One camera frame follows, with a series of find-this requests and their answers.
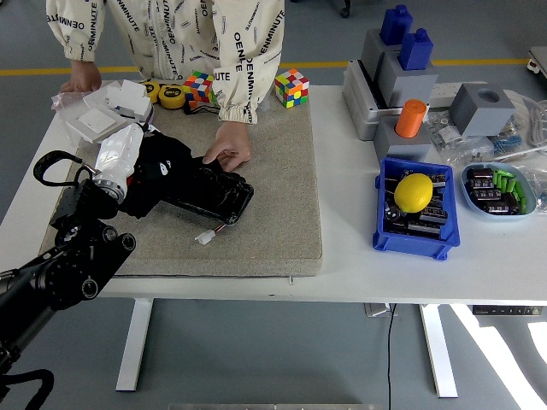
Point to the light blue tray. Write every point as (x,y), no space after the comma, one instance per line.
(498,215)

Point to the grey block with round hole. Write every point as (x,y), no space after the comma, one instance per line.
(479,115)

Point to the orange cylinder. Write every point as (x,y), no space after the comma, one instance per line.
(410,119)

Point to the clear bag of metal parts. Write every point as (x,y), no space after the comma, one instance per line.
(445,132)

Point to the multicolour puzzle cube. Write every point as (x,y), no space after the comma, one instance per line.
(198,87)
(292,87)

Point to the person's left hand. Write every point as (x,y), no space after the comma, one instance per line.
(233,145)

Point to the white cart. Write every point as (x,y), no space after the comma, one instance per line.
(538,60)

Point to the person's right hand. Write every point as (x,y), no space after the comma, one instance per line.
(84,77)

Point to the black table control panel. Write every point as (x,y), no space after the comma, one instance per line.
(507,310)

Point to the silver table bracket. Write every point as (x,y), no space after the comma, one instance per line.
(376,309)

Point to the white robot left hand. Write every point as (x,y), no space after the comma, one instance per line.
(117,154)

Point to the green battery cell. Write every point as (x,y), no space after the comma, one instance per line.
(512,185)
(497,177)
(522,198)

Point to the black chair base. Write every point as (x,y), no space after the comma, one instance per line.
(345,6)

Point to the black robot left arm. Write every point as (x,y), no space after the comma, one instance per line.
(64,265)

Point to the yellow lemon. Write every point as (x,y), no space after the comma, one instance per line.
(413,193)

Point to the thin white rod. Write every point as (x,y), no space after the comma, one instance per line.
(526,152)

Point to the black rag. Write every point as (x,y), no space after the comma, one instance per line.
(171,171)

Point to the person's right forearm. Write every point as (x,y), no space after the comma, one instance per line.
(75,34)

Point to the person's left forearm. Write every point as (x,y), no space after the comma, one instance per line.
(245,85)

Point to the blue bottle-shaped block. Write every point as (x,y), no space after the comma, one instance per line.
(415,51)
(395,25)

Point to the clear bag of screws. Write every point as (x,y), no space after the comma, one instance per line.
(470,154)

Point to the crumpled clear bag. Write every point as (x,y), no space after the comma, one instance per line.
(537,179)

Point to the blue resistor bundle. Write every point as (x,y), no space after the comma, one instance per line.
(507,145)

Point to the white cardboard box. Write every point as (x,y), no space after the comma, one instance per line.
(128,96)

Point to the black glossy panel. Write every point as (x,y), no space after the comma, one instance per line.
(222,196)

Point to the black cylindrical capacitor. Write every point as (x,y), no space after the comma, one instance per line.
(392,212)
(479,173)
(425,229)
(485,195)
(482,183)
(434,214)
(500,207)
(438,179)

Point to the purple tray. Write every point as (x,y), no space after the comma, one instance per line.
(149,117)

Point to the yellow tape measure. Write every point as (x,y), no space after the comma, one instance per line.
(152,90)
(171,96)

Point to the clear plastic bag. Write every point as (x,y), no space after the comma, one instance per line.
(64,100)

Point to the light grey enclosure box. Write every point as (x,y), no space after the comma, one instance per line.
(357,107)

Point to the blue plastic bin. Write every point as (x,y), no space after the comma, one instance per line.
(417,247)

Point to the grey-brown mat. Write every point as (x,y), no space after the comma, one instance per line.
(282,205)

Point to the white table leg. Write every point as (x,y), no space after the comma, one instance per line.
(132,341)
(438,350)

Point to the white flat square box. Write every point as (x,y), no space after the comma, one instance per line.
(92,121)

